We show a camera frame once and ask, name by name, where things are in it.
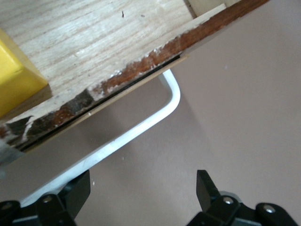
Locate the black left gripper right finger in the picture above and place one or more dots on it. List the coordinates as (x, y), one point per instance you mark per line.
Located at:
(209, 200)

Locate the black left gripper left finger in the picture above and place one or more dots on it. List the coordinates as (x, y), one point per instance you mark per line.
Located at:
(70, 200)

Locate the yellow wooden block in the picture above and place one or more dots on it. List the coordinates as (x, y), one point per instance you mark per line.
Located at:
(16, 77)

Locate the light wood drawer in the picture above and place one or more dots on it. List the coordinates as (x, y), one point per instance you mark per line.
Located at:
(94, 47)

